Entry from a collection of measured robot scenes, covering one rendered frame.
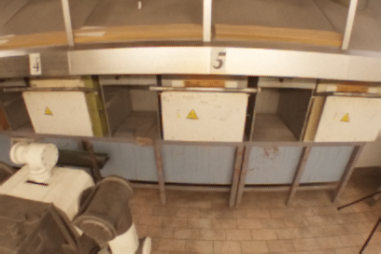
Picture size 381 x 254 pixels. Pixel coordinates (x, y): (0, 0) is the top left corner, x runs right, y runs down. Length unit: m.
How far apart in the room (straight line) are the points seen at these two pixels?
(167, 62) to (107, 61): 0.37
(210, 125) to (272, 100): 1.03
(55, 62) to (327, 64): 1.69
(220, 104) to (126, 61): 0.69
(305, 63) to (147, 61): 0.93
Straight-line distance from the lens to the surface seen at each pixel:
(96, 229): 0.52
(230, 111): 1.41
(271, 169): 2.05
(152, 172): 2.02
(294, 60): 1.24
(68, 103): 1.72
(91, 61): 1.30
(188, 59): 1.11
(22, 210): 0.61
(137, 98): 2.25
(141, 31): 1.22
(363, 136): 2.05
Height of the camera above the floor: 1.74
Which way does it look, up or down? 24 degrees down
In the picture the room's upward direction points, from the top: straight up
